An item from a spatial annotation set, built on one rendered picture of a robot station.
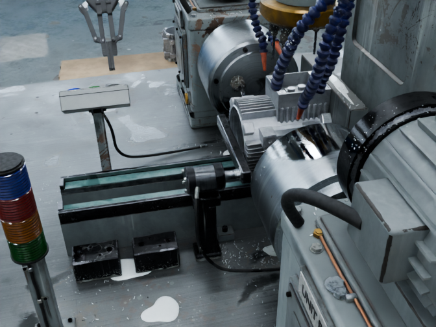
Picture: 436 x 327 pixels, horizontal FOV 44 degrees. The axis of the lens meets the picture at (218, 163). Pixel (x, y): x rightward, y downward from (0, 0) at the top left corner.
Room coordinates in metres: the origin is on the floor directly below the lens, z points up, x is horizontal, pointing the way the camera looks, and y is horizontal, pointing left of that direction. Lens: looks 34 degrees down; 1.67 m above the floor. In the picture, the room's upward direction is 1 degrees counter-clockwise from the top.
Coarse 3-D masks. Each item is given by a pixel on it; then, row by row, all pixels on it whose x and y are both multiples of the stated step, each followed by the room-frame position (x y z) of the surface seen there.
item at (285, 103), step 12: (300, 72) 1.14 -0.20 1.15; (288, 84) 1.14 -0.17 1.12; (300, 84) 1.10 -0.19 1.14; (276, 96) 1.04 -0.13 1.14; (288, 96) 1.03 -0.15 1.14; (324, 96) 1.05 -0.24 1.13; (276, 108) 1.04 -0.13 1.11; (288, 108) 1.03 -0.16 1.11; (312, 108) 1.05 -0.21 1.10; (324, 108) 1.05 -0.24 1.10; (288, 120) 1.03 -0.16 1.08
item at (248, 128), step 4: (232, 100) 1.12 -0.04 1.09; (232, 104) 1.11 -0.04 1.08; (320, 116) 1.04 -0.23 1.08; (324, 116) 1.03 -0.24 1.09; (328, 116) 1.04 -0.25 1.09; (320, 120) 1.04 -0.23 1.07; (324, 120) 1.03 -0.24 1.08; (328, 120) 1.03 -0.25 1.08; (244, 124) 1.00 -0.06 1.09; (248, 124) 1.00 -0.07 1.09; (252, 124) 1.00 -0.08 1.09; (244, 128) 1.00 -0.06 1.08; (248, 128) 1.00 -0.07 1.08; (252, 128) 1.00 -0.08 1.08; (244, 132) 1.00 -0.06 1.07; (248, 132) 0.99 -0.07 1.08; (252, 132) 0.99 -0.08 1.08
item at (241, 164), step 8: (224, 120) 1.13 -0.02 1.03; (224, 128) 1.09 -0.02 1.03; (224, 136) 1.07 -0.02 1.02; (232, 136) 1.05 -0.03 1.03; (232, 144) 1.02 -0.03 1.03; (232, 152) 0.99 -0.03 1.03; (240, 152) 0.98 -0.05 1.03; (232, 160) 0.99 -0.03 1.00; (240, 160) 0.95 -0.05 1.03; (240, 168) 0.92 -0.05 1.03; (248, 168) 0.92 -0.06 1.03; (240, 176) 0.92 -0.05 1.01; (248, 176) 0.91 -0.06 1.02
